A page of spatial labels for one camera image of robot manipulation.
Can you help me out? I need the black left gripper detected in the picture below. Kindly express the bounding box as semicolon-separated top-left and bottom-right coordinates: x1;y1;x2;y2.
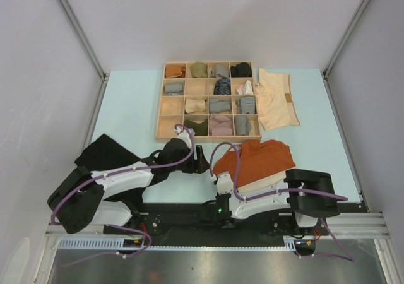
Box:
169;145;210;174

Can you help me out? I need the orange and cream underwear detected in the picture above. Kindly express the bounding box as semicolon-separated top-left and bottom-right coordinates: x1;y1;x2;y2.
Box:
213;140;296;193

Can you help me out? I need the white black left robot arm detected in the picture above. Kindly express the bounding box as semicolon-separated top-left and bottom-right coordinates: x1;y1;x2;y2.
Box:
47;134;210;234

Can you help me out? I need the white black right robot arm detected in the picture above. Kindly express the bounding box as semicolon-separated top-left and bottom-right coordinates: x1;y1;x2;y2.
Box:
199;169;347;234

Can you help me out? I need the dark green rolled underwear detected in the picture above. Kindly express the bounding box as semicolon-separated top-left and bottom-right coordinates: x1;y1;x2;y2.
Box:
184;119;208;136

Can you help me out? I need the peach rolled underwear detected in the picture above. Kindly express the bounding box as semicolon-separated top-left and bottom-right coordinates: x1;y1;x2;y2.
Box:
184;98;206;114

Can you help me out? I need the grey rolled underwear bottom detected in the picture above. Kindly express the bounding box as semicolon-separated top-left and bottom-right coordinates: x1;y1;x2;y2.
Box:
234;115;251;136

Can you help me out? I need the grey rolled underwear middle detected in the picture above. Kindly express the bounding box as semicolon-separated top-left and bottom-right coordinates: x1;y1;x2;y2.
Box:
208;98;231;114

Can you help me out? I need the grey striped rolled underwear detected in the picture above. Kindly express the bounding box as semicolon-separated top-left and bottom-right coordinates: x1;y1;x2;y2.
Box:
236;97;256;114

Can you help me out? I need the grey rolled underwear left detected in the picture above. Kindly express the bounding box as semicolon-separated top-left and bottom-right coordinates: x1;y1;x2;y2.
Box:
164;83;184;95

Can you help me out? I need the navy striped rolled underwear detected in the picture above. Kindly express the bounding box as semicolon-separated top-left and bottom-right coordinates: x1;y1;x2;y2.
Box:
213;77;231;95

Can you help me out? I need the pink white rolled underwear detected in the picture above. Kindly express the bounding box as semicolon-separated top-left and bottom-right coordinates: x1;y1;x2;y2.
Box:
236;80;254;95

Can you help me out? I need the olive rolled underwear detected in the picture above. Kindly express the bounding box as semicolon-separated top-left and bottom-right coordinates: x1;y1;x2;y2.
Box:
190;62;208;78

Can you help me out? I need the orange rolled underwear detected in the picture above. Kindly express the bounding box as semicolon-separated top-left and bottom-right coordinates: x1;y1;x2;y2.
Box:
165;65;186;78

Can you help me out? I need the grey rolled underwear top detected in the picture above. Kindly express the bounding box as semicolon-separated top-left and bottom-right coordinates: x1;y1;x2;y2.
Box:
211;64;229;78

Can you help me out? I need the black rolled underwear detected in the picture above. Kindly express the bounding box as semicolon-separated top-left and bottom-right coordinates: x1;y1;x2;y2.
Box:
230;62;253;78

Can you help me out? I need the peach underwear flat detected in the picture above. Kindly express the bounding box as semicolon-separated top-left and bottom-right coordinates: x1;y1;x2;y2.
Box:
255;68;300;130

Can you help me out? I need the wooden grid organizer tray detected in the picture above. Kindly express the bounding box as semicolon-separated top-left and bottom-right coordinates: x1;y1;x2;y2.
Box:
155;61;262;143

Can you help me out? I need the black garment pile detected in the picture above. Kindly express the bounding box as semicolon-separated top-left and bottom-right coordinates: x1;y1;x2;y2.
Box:
74;134;145;208

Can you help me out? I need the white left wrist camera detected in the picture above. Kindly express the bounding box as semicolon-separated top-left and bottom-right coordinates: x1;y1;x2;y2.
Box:
174;129;195;149

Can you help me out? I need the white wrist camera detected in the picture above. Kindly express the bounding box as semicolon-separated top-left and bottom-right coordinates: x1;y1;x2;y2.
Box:
174;129;195;149
211;171;234;195

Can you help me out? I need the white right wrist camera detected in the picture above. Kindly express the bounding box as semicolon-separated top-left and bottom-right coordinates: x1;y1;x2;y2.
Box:
211;171;234;195

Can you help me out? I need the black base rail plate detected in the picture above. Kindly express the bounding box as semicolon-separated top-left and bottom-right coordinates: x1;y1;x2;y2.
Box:
80;201;330;250

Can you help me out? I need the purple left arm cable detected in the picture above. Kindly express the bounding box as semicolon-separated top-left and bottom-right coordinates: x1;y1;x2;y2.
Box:
50;123;195;268

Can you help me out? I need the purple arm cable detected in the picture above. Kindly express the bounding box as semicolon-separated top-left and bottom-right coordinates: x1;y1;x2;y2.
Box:
210;141;356;263
50;123;195;268

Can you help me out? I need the aluminium corner post left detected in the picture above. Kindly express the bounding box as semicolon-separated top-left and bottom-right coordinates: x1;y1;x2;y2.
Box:
56;0;107;81

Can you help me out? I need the aluminium corner post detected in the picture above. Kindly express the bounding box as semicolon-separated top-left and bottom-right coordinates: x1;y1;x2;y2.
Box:
322;0;373;80
56;0;107;81

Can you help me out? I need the white slotted cable duct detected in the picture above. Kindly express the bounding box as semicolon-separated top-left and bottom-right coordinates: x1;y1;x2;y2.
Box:
57;235;314;254

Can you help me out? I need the aluminium frame profile front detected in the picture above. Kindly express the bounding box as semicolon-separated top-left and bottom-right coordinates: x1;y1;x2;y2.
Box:
45;211;390;239

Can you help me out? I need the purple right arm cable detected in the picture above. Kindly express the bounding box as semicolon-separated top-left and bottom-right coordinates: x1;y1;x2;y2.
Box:
210;141;356;263

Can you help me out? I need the aluminium corner post right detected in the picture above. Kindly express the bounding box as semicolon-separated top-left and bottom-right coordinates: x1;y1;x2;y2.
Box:
322;0;373;80

